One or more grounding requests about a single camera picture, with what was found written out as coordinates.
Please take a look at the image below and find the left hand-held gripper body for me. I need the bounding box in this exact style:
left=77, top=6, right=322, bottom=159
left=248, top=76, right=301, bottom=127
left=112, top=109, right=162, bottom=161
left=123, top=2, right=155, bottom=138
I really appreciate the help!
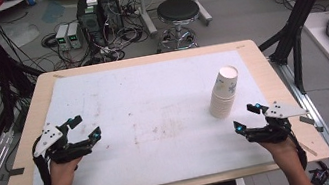
left=27, top=115, right=97, bottom=169

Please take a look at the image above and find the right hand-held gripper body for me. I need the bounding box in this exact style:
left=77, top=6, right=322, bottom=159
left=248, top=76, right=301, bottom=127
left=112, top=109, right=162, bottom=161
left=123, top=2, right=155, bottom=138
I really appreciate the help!
left=242, top=95, right=314, bottom=148

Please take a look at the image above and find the stack of white paper cups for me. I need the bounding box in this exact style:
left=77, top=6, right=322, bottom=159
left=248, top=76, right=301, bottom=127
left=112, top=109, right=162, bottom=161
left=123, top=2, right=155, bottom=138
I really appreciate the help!
left=201, top=63, right=246, bottom=122

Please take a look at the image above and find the person's left hand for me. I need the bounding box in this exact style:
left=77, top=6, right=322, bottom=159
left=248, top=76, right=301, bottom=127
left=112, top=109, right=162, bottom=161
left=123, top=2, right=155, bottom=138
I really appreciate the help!
left=46, top=154, right=89, bottom=185

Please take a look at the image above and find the person's right hand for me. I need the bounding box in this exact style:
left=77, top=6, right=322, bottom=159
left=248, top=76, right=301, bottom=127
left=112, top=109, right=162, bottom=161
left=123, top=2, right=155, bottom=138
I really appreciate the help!
left=257, top=133, right=302, bottom=166

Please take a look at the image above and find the grey tape strip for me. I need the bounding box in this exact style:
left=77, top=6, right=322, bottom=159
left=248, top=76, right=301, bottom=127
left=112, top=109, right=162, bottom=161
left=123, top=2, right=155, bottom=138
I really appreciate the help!
left=298, top=113, right=317, bottom=128

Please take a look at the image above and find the black tape strip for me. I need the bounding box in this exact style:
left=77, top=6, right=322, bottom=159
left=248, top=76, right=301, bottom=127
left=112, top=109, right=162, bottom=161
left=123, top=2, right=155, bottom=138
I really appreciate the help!
left=7, top=167, right=27, bottom=177

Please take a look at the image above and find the white foam mat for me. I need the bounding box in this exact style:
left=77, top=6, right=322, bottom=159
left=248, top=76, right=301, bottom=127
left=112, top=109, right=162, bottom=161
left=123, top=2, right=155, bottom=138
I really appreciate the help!
left=6, top=43, right=280, bottom=185

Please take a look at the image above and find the small black electronic device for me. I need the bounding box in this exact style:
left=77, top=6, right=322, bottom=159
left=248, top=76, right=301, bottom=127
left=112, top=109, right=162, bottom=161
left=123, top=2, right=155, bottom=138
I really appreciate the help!
left=307, top=165, right=329, bottom=185

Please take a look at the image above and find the grey bench power supply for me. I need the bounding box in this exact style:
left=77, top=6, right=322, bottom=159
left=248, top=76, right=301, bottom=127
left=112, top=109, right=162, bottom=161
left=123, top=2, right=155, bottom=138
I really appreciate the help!
left=53, top=22, right=74, bottom=53
left=65, top=21, right=85, bottom=51

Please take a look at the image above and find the black computer tower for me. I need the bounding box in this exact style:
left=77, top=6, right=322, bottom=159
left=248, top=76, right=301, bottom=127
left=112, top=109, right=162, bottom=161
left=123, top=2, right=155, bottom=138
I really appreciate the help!
left=73, top=0, right=128, bottom=50

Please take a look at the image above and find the black round stool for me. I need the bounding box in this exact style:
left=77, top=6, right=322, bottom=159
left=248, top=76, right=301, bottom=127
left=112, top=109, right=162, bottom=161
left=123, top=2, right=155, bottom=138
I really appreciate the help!
left=147, top=0, right=207, bottom=55

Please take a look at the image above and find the black sleeved left gripper cable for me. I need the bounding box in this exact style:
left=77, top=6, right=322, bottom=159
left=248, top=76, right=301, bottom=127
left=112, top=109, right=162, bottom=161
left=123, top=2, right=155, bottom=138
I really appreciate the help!
left=28, top=130, right=75, bottom=185

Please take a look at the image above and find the black sleeved gripper cable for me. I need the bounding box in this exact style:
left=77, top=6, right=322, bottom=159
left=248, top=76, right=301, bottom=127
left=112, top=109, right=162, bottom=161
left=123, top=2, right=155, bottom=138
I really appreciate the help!
left=287, top=128, right=311, bottom=174
left=28, top=130, right=75, bottom=185

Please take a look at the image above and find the black sleeved right gripper cable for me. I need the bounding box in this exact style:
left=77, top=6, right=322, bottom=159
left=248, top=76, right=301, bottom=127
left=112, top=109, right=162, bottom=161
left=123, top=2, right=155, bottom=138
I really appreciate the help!
left=287, top=128, right=311, bottom=174

